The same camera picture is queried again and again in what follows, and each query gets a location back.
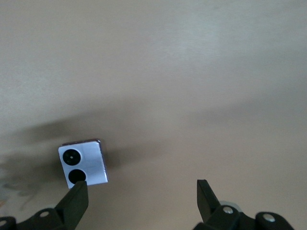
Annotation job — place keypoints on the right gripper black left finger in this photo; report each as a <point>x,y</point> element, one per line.
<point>72,206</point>

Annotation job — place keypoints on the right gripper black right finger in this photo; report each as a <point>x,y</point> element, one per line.
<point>208,208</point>

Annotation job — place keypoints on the lilac flip phone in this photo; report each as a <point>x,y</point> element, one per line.
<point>93,163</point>

